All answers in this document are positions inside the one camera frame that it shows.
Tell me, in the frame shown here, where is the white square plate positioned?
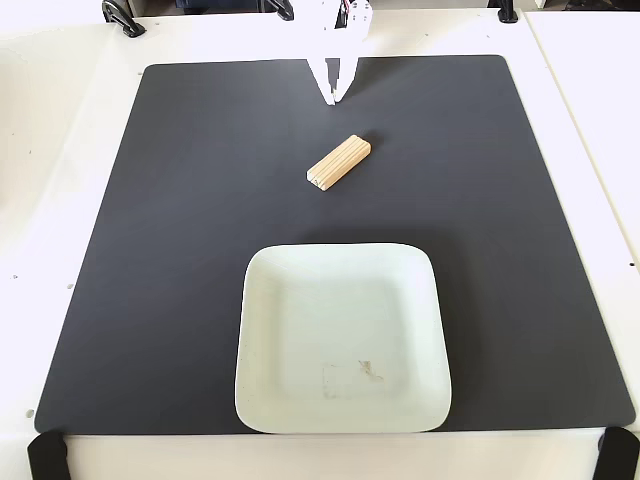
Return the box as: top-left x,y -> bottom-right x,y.
233,242 -> 455,436

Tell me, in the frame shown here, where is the black rectangular mat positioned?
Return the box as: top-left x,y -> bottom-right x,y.
33,54 -> 637,436

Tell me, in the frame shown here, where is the dark blue background box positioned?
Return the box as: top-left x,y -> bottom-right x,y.
174,0 -> 267,14

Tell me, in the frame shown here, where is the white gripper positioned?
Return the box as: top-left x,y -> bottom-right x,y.
305,0 -> 375,107

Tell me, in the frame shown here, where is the grooved wooden block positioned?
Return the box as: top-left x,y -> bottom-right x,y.
305,133 -> 374,192

